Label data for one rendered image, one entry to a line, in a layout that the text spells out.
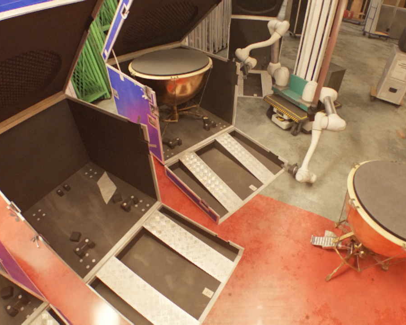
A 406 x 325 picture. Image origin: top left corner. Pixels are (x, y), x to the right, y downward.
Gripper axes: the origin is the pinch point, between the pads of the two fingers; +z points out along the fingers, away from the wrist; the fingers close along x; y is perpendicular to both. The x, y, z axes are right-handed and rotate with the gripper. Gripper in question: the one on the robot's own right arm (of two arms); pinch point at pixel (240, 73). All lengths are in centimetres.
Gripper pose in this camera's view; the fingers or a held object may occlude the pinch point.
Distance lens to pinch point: 279.4
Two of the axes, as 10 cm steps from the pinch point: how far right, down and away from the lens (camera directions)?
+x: 3.1, 7.5, 5.8
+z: -5.4, 6.4, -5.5
